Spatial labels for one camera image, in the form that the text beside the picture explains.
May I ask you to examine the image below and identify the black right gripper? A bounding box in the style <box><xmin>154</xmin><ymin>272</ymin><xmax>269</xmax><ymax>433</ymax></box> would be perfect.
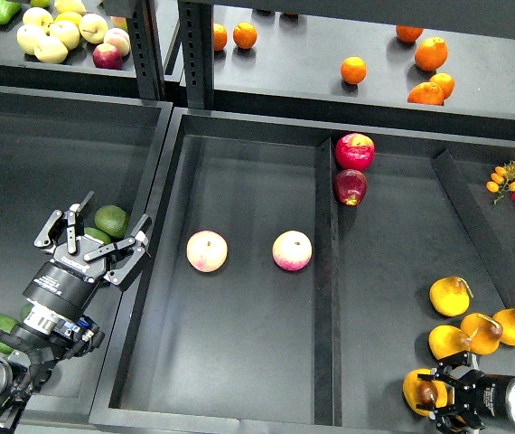
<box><xmin>416</xmin><ymin>352</ymin><xmax>515</xmax><ymax>433</ymax></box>

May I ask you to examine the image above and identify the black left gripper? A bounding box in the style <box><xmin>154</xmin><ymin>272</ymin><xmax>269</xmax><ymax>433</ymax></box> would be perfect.
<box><xmin>23</xmin><ymin>191</ymin><xmax>152</xmax><ymax>319</ymax></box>

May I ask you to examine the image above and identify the yellow pear brown spot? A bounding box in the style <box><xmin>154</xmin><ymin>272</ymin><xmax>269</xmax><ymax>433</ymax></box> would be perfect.
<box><xmin>402</xmin><ymin>368</ymin><xmax>449</xmax><ymax>417</ymax></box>

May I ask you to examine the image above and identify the dark green avocado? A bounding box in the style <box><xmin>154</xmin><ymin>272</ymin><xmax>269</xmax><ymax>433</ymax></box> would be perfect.
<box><xmin>20</xmin><ymin>303</ymin><xmax>33</xmax><ymax>322</ymax></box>

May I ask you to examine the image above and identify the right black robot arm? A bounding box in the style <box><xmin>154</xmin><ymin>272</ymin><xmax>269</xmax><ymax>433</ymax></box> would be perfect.
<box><xmin>415</xmin><ymin>352</ymin><xmax>515</xmax><ymax>433</ymax></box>

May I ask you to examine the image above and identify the yellow pear near arm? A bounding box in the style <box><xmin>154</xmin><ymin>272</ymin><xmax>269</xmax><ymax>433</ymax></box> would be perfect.
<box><xmin>428</xmin><ymin>325</ymin><xmax>472</xmax><ymax>360</ymax></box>

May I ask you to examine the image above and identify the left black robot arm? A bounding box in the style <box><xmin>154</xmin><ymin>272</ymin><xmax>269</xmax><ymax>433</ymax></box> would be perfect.
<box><xmin>0</xmin><ymin>194</ymin><xmax>152</xmax><ymax>433</ymax></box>

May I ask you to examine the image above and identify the green avocado middle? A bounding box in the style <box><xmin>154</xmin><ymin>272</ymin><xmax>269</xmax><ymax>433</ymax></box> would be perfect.
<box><xmin>84</xmin><ymin>227</ymin><xmax>112</xmax><ymax>245</ymax></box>

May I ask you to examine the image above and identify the green avocado top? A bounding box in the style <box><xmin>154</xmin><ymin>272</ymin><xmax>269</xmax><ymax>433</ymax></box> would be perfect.
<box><xmin>94</xmin><ymin>204</ymin><xmax>129</xmax><ymax>239</ymax></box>

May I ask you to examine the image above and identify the yellow pear middle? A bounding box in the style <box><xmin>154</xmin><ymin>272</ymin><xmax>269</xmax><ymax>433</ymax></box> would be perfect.
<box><xmin>460</xmin><ymin>313</ymin><xmax>503</xmax><ymax>355</ymax></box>

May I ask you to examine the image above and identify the yellow pear upper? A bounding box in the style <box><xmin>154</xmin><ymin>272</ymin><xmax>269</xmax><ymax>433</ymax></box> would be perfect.
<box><xmin>429</xmin><ymin>276</ymin><xmax>472</xmax><ymax>317</ymax></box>

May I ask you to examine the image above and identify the green avocado bottom left upper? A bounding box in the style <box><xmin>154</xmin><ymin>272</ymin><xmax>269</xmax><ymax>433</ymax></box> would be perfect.
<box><xmin>0</xmin><ymin>313</ymin><xmax>19</xmax><ymax>354</ymax></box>

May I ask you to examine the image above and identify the pale yellow pear front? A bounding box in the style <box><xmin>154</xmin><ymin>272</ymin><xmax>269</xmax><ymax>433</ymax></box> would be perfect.
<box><xmin>33</xmin><ymin>35</ymin><xmax>69</xmax><ymax>64</ymax></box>

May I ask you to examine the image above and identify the pale yellow pear right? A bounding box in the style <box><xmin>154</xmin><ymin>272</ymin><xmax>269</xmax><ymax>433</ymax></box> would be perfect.
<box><xmin>78</xmin><ymin>14</ymin><xmax>109</xmax><ymax>44</ymax></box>

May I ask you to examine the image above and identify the pale yellow pear centre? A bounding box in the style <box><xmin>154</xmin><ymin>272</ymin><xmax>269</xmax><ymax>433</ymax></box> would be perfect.
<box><xmin>49</xmin><ymin>20</ymin><xmax>80</xmax><ymax>51</ymax></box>

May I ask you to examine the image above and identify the pale yellow pear left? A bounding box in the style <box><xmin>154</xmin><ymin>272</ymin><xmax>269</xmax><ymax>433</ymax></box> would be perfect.
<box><xmin>16</xmin><ymin>24</ymin><xmax>46</xmax><ymax>55</ymax></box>

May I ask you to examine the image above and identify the pale pink apple left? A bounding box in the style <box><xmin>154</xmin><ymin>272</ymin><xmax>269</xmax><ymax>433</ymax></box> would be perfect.
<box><xmin>186</xmin><ymin>230</ymin><xmax>228</xmax><ymax>273</ymax></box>

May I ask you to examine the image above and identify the pale pink apple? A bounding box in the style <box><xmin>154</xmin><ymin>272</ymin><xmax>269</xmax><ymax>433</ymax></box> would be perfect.
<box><xmin>186</xmin><ymin>230</ymin><xmax>228</xmax><ymax>273</ymax></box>
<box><xmin>272</xmin><ymin>231</ymin><xmax>313</xmax><ymax>271</ymax></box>

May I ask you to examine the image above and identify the black left tray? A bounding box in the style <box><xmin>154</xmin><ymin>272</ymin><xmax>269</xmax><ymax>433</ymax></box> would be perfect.
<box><xmin>0</xmin><ymin>82</ymin><xmax>174</xmax><ymax>417</ymax></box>

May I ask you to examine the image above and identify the black tray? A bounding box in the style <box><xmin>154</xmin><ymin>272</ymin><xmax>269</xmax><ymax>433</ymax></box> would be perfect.
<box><xmin>89</xmin><ymin>109</ymin><xmax>515</xmax><ymax>433</ymax></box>
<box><xmin>0</xmin><ymin>82</ymin><xmax>174</xmax><ymax>417</ymax></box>

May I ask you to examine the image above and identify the red apple on shelf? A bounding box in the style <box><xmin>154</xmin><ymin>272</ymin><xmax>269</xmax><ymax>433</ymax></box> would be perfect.
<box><xmin>92</xmin><ymin>42</ymin><xmax>123</xmax><ymax>71</ymax></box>

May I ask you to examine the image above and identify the black centre tray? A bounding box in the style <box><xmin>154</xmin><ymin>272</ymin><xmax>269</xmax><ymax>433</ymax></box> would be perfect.
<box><xmin>89</xmin><ymin>109</ymin><xmax>515</xmax><ymax>433</ymax></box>

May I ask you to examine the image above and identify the pale pink apple right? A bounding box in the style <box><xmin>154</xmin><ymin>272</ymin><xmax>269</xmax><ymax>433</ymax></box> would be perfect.
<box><xmin>272</xmin><ymin>231</ymin><xmax>313</xmax><ymax>271</ymax></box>

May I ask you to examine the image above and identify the peach on shelf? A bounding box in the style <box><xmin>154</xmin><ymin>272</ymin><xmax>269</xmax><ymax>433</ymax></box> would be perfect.
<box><xmin>103</xmin><ymin>27</ymin><xmax>131</xmax><ymax>58</ymax></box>

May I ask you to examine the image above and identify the yellow lemon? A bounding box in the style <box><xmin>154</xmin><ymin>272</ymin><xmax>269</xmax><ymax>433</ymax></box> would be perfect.
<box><xmin>54</xmin><ymin>11</ymin><xmax>82</xmax><ymax>26</ymax></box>

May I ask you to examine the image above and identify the orange shelf far left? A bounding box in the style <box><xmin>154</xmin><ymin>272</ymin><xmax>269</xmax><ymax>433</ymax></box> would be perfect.
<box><xmin>213</xmin><ymin>23</ymin><xmax>229</xmax><ymax>52</ymax></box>

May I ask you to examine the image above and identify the dark red apple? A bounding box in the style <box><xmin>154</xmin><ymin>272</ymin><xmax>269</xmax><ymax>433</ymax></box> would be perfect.
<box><xmin>333</xmin><ymin>169</ymin><xmax>368</xmax><ymax>206</ymax></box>

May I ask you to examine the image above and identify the green pepper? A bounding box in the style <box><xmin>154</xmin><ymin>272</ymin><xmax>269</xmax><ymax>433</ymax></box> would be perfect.
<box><xmin>0</xmin><ymin>0</ymin><xmax>22</xmax><ymax>25</ymax></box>

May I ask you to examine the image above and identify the bright red apple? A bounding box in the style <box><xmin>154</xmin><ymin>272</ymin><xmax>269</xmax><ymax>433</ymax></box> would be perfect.
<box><xmin>335</xmin><ymin>133</ymin><xmax>375</xmax><ymax>172</ymax></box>

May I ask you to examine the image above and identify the orange on shelf centre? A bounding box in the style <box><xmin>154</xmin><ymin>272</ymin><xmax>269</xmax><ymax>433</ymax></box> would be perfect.
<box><xmin>341</xmin><ymin>56</ymin><xmax>367</xmax><ymax>85</ymax></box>

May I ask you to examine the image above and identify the orange right front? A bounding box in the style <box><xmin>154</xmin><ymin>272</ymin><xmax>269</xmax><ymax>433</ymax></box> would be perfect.
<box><xmin>407</xmin><ymin>81</ymin><xmax>445</xmax><ymax>106</ymax></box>

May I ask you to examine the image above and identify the orange right small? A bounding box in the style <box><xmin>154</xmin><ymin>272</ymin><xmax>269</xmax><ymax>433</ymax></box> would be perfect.
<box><xmin>429</xmin><ymin>72</ymin><xmax>455</xmax><ymax>99</ymax></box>

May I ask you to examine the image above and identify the large orange right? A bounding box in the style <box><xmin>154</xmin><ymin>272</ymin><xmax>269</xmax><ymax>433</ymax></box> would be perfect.
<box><xmin>415</xmin><ymin>36</ymin><xmax>449</xmax><ymax>71</ymax></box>

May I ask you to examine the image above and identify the black shelf post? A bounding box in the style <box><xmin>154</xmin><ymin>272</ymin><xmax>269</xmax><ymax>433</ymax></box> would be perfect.
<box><xmin>177</xmin><ymin>1</ymin><xmax>214</xmax><ymax>109</ymax></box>

